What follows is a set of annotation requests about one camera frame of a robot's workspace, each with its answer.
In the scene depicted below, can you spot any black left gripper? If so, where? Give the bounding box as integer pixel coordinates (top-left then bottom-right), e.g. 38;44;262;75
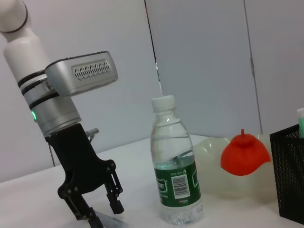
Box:
46;123;125;228

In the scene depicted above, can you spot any grey marker pen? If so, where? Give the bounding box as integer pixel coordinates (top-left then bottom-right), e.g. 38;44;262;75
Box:
95;210;124;228

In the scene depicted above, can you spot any clear green-label water bottle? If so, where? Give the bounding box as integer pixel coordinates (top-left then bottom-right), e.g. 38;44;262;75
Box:
150;94;204;226

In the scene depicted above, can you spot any orange fruit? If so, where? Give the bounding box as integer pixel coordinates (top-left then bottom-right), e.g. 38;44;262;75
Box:
220;128;272;177

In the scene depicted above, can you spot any mint green pen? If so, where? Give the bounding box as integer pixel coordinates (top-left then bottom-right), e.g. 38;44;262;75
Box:
296;108;304;139

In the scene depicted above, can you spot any pale green glass fruit plate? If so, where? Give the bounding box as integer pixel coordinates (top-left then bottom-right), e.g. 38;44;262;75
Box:
193;134;281;205

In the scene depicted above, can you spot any black mesh pen holder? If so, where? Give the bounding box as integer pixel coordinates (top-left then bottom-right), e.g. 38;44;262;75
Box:
269;123;304;219

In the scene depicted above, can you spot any left wrist camera housing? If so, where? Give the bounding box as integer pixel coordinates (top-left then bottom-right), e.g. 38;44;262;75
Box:
44;50;119;97

